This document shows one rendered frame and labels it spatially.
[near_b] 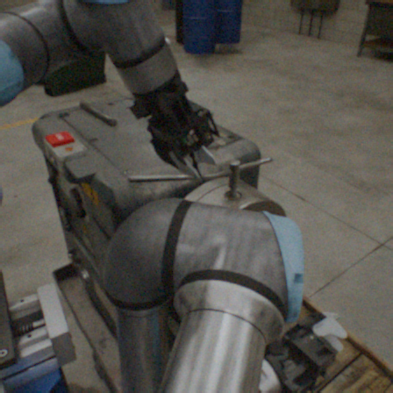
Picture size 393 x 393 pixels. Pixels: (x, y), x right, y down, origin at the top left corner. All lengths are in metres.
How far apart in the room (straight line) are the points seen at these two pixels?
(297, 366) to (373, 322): 1.65
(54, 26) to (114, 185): 0.45
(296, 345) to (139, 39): 0.54
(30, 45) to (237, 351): 0.35
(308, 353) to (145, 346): 0.29
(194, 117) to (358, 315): 1.94
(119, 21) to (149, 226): 0.23
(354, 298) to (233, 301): 2.07
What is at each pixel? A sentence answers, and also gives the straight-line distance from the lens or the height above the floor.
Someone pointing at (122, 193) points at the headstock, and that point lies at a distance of 0.84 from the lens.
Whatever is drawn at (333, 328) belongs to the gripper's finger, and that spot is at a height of 1.10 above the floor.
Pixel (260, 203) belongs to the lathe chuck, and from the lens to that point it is 0.84.
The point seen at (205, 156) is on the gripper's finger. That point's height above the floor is 1.41.
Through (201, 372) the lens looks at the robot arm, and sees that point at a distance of 0.34.
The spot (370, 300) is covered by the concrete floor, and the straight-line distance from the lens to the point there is 2.45.
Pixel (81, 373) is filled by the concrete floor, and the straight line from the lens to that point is 2.06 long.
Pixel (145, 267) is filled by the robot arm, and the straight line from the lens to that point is 0.43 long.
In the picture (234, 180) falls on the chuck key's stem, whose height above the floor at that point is 1.28.
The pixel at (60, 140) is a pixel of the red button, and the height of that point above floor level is 1.27.
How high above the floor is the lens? 1.71
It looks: 34 degrees down
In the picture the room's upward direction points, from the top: straight up
